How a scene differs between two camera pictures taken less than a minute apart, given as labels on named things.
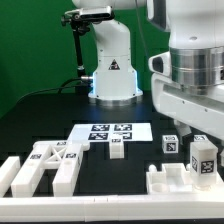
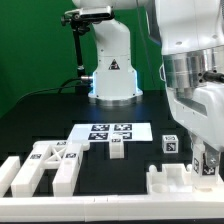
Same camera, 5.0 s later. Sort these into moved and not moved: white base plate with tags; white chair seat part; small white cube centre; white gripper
Moved: white gripper
Not moved: white base plate with tags; small white cube centre; white chair seat part
